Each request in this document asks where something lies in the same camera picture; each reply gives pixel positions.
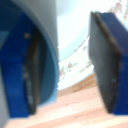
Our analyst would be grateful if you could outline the white plate with floral rim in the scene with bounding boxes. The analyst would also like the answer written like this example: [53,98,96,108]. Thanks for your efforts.
[55,0,128,92]

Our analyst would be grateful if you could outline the bright blue vase mug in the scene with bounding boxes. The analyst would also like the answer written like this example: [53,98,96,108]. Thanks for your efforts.
[0,0,61,128]

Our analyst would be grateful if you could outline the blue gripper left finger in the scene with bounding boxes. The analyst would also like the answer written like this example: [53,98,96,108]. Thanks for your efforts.
[0,12,43,120]

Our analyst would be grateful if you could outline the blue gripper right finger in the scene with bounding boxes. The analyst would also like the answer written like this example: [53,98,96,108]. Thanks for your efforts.
[88,10,128,116]

